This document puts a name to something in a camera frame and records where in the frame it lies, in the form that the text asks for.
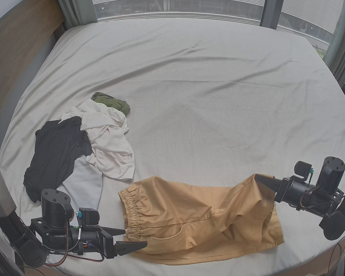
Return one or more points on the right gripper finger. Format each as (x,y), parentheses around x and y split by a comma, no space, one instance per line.
(268,182)

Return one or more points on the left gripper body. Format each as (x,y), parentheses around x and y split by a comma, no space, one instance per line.
(89,240)

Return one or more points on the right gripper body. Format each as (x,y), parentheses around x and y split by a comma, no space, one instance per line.
(294,193)

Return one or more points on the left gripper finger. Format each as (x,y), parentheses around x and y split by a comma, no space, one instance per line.
(112,231)
(126,246)

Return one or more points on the tan shorts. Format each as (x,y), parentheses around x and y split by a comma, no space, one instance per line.
(195,214)

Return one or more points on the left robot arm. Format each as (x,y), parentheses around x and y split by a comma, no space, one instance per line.
(56,205)

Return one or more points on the bed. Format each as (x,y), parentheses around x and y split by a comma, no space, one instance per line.
(204,111)

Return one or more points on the pale grey garment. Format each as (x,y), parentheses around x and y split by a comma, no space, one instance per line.
(84,182)

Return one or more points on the cream white garment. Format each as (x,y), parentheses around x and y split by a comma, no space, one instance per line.
(109,142)

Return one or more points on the black garment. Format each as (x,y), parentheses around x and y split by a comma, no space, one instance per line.
(54,154)

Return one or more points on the olive green garment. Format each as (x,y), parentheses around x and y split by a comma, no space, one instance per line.
(112,101)

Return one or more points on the grey-green curtain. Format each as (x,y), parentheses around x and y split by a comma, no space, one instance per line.
(72,4)
(343,39)

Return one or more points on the window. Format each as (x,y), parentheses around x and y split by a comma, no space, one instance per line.
(271,4)

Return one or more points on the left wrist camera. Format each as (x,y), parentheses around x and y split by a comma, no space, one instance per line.
(89,217)

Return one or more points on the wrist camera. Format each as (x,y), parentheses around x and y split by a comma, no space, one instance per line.
(89,217)
(303,168)

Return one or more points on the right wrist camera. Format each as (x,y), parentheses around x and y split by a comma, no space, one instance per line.
(303,168)

